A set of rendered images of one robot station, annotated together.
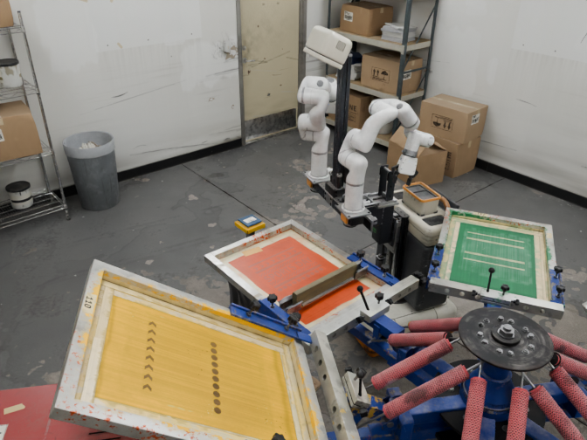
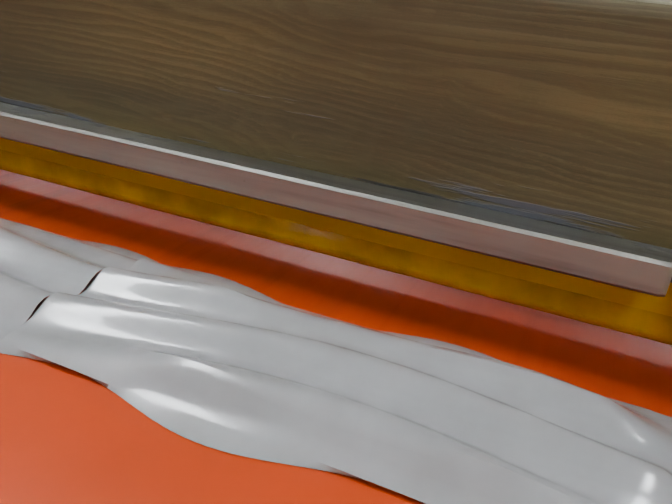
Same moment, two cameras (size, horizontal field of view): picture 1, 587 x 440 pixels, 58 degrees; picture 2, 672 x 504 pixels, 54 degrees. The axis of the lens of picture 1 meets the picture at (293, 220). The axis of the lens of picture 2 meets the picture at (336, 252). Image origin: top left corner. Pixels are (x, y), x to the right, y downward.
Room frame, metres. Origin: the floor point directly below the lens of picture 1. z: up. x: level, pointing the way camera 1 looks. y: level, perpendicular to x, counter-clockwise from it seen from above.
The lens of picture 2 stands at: (2.03, 0.09, 1.06)
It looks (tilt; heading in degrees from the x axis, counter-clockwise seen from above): 22 degrees down; 241
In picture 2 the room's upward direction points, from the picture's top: 7 degrees clockwise
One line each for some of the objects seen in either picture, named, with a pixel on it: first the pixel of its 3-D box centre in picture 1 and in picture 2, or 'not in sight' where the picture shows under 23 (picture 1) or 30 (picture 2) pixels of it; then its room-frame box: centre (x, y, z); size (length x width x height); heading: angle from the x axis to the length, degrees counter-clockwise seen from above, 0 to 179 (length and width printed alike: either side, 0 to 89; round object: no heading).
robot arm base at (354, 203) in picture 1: (356, 195); not in sight; (2.47, -0.33, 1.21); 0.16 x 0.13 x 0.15; 113
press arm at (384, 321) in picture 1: (383, 325); not in sight; (1.68, -0.38, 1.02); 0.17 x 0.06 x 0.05; 40
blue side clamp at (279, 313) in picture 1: (283, 320); not in sight; (1.75, 0.04, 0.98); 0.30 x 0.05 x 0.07; 40
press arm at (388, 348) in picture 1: (359, 331); not in sight; (1.78, -0.30, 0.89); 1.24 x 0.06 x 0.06; 40
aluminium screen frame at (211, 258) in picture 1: (297, 272); not in sight; (2.11, -0.02, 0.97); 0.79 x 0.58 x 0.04; 40
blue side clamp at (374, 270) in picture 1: (371, 272); not in sight; (2.11, -0.39, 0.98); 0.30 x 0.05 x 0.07; 40
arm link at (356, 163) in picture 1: (355, 168); not in sight; (2.48, -0.31, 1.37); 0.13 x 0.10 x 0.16; 32
